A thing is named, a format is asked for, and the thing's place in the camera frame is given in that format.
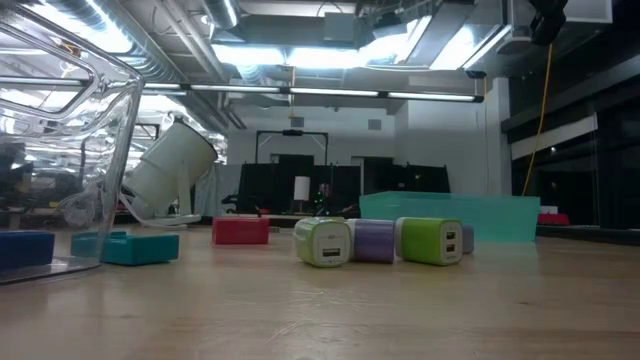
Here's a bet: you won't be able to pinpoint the white background cylinder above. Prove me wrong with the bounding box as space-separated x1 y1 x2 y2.
293 175 312 202

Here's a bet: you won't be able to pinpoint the clear plastic bin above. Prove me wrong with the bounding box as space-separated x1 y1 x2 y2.
0 0 146 286

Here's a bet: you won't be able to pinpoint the red background object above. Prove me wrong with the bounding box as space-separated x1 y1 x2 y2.
537 212 571 227

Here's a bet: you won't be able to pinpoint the white lamp cable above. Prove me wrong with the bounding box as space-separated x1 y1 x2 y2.
118 192 189 231

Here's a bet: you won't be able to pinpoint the red eraser block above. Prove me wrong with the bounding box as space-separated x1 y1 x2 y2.
211 215 272 246

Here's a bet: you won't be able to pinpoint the white spotlight lamp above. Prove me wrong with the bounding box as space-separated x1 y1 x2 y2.
121 115 220 229

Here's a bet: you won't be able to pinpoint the white ceiling box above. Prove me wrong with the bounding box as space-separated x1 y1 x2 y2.
509 0 614 26

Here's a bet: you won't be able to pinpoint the black background rig frame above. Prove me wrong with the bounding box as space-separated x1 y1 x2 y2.
254 129 330 166

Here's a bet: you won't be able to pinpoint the black background panels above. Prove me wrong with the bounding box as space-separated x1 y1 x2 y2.
235 153 451 217

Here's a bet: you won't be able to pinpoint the yellow cable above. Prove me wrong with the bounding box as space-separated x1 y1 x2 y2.
521 43 554 197

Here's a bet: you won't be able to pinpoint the grey background cloth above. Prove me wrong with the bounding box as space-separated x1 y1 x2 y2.
193 163 242 217

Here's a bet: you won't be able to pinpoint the dark blue eraser block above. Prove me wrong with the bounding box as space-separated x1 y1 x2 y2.
0 229 56 271

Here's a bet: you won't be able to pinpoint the purple wall charger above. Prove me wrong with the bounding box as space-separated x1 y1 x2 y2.
346 218 399 265

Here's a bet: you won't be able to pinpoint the green translucent plastic bin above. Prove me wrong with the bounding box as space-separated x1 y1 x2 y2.
358 191 542 245

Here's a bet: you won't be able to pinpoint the green dual port charger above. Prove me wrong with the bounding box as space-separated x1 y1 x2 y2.
394 216 465 267

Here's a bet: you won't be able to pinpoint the green single port charger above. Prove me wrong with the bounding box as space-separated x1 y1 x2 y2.
292 216 353 269

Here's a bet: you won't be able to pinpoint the teal eraser block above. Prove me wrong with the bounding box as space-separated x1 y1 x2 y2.
69 229 180 267

